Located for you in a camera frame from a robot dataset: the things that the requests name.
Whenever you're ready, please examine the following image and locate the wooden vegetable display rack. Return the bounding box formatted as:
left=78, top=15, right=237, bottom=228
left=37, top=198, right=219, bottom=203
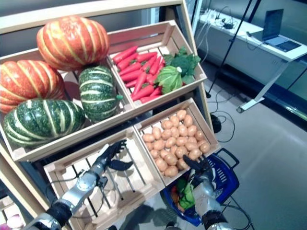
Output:
left=0, top=0, right=214, bottom=230

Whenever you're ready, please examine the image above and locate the slatted wooden crate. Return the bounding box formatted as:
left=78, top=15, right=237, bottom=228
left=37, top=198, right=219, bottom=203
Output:
left=43, top=128, right=166, bottom=230

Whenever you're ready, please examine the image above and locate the large wooden pumpkin crate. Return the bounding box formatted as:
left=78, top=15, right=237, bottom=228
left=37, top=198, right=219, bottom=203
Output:
left=0, top=47, right=135, bottom=162

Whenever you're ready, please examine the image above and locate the black power adapter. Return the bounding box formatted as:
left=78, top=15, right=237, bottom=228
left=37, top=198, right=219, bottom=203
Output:
left=219, top=19, right=235, bottom=29

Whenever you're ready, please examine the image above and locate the wooden carrot crate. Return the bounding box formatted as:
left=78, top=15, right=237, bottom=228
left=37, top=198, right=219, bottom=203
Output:
left=106, top=20, right=208, bottom=110

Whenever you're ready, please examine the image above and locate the green pumpkin with green stem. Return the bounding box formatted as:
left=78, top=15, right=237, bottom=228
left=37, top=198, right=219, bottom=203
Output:
left=78, top=66, right=123, bottom=123

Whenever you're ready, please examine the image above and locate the light green leafy cabbage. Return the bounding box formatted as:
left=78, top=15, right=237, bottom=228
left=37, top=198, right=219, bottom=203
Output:
left=154, top=66, right=185, bottom=94

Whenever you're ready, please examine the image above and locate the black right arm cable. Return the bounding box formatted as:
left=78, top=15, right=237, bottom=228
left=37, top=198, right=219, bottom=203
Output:
left=222, top=196, right=255, bottom=230

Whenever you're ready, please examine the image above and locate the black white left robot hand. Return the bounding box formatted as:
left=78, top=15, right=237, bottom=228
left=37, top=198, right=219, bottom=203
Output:
left=92, top=139, right=134, bottom=175

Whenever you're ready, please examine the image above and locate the grey laptop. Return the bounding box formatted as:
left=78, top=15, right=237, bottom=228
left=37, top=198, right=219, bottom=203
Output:
left=247, top=9, right=302, bottom=52

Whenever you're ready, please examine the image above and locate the white desk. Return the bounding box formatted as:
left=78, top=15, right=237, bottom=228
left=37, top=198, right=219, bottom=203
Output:
left=195, top=11, right=307, bottom=114

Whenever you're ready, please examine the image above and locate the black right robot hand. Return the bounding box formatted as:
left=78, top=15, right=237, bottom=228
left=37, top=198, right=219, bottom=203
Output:
left=182, top=154, right=213, bottom=180

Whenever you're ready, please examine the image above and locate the wooden turnip crate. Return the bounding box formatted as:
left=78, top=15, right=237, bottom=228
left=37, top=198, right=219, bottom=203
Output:
left=0, top=195, right=31, bottom=230

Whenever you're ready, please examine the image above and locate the orange striped pumpkin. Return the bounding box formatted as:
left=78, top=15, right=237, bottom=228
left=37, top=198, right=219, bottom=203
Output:
left=36, top=15, right=110, bottom=72
left=0, top=60, right=66, bottom=115

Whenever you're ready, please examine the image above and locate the blue plastic shopping basket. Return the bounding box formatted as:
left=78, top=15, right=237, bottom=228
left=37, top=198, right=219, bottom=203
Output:
left=163, top=148, right=240, bottom=227

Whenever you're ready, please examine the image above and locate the green striped pumpkin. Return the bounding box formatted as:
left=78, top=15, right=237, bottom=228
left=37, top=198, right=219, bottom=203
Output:
left=2, top=98, right=86, bottom=149

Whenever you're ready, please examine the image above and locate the black round stand base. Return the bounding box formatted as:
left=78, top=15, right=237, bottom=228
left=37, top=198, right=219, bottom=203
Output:
left=210, top=114, right=222, bottom=134

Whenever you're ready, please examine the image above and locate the dark green broccoli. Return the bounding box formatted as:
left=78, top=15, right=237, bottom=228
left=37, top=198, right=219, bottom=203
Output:
left=163, top=46, right=201, bottom=84

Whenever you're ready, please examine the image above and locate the wooden potato crate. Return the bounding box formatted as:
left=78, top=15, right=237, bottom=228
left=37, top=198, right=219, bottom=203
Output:
left=133, top=97, right=222, bottom=187

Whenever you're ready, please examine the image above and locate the black metal stand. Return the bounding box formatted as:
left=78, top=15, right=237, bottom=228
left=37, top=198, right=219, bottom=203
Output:
left=206, top=0, right=262, bottom=98

